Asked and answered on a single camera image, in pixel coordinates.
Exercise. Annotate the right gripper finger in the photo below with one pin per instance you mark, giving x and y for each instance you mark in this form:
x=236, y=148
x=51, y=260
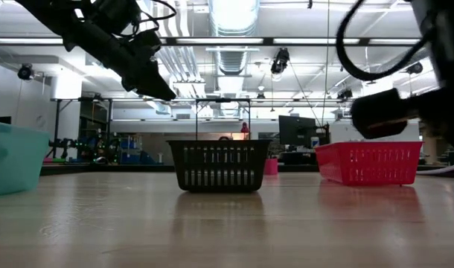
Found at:
x=379, y=115

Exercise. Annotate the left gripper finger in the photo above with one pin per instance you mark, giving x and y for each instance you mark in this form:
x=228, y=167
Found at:
x=154, y=83

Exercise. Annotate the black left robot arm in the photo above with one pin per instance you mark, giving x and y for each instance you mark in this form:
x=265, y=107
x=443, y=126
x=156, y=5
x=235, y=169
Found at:
x=52, y=15

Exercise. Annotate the red slotted plastic basket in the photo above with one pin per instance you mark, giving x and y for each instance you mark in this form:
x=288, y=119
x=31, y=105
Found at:
x=368, y=147

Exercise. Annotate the ceiling light strip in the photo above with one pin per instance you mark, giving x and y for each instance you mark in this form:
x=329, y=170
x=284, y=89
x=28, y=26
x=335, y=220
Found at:
x=219, y=41
x=394, y=41
x=316, y=41
x=22, y=41

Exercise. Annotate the black computer monitor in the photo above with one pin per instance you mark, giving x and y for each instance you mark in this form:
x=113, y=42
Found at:
x=297, y=130

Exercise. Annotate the black metal rack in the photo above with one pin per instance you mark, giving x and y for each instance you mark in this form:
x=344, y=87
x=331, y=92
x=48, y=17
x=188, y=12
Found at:
x=57, y=123

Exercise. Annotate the black slotted plastic basket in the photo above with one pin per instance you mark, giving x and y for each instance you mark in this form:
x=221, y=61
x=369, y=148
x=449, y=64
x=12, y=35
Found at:
x=219, y=144

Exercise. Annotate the small red background object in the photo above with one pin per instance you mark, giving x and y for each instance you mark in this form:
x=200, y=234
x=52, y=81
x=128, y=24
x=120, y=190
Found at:
x=245, y=128

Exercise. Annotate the small red cylinder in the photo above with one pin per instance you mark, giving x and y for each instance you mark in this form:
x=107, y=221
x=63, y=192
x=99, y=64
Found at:
x=271, y=167

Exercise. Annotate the green translucent mat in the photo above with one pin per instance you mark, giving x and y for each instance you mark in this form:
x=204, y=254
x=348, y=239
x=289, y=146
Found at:
x=15, y=160

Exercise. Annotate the black ceiling-hung camera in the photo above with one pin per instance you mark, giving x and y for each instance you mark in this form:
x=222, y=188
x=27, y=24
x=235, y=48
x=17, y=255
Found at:
x=280, y=61
x=415, y=68
x=25, y=71

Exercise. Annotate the black metal stand frame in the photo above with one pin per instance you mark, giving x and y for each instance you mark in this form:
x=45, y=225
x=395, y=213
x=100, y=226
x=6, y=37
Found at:
x=223, y=100

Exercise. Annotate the silver ceiling air duct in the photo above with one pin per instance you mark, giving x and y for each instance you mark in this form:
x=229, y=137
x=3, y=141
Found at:
x=232, y=22

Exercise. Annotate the black aluminium table frame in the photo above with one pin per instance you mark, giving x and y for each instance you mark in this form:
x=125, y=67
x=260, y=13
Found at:
x=100, y=169

